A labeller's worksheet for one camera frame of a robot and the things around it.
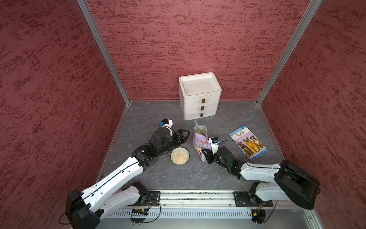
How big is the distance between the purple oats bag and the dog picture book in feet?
0.94

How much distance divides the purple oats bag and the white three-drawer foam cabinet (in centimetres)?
20

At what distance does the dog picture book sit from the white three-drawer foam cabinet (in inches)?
9.4

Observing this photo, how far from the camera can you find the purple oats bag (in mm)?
749

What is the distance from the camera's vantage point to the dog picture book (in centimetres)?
92

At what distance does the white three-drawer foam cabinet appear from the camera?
3.08ft
